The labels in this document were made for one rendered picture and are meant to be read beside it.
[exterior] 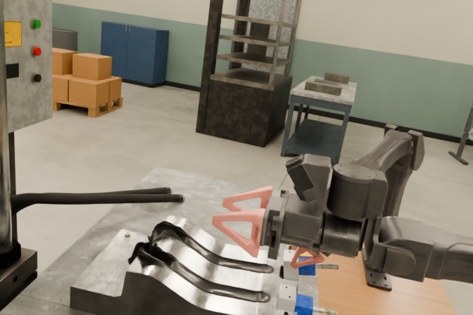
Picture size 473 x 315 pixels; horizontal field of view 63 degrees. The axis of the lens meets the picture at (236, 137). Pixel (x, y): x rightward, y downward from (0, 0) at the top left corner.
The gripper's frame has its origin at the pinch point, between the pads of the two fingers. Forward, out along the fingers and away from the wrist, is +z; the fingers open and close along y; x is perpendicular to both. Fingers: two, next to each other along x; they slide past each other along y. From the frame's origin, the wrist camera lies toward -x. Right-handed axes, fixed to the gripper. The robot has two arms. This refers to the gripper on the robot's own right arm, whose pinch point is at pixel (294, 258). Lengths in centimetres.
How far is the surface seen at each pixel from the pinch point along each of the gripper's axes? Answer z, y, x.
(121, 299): 25.8, 17.7, -26.7
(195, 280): 15.3, 10.3, -16.3
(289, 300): 2.0, 13.3, 0.7
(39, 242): 154, -108, -75
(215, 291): 13.7, 11.0, -11.3
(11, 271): 49, 9, -51
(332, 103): -7, -350, 41
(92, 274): 30.4, 12.5, -35.1
